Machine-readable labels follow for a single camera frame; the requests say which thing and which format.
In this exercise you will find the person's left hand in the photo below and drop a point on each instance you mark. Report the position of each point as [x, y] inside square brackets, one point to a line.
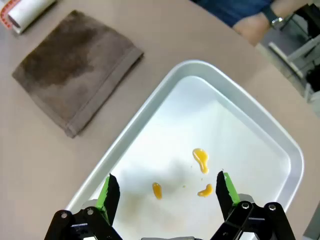
[252, 27]

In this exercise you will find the black wristwatch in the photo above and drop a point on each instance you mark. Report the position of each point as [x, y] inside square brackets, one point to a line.
[271, 16]

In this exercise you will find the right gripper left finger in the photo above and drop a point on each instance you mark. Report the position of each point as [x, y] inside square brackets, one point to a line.
[111, 197]

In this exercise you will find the brown towel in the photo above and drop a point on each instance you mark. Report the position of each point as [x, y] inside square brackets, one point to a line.
[75, 70]

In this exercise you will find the blue jeans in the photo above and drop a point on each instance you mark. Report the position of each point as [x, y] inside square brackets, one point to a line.
[225, 10]

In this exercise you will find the curved orange liquid spill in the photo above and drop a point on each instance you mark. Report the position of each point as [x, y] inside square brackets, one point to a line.
[206, 192]

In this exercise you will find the large orange liquid spill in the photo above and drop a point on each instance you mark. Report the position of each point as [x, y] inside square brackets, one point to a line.
[201, 156]

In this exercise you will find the pink and white lint roller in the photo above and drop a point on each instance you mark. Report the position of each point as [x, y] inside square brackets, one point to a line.
[27, 12]

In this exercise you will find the silver metal tray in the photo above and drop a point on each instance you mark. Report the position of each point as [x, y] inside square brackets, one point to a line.
[200, 120]

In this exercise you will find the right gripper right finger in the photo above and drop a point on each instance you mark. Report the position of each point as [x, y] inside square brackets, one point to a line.
[225, 195]

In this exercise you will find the person's left forearm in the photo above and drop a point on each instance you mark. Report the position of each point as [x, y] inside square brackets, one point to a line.
[285, 7]

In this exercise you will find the oval orange liquid spill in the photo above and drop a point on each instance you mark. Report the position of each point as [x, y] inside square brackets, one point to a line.
[157, 190]

